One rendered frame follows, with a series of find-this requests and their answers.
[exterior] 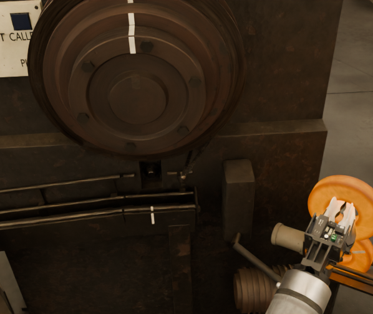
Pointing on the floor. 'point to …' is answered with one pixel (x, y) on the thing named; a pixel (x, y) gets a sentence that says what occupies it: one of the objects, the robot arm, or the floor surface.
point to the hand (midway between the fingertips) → (346, 202)
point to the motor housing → (256, 288)
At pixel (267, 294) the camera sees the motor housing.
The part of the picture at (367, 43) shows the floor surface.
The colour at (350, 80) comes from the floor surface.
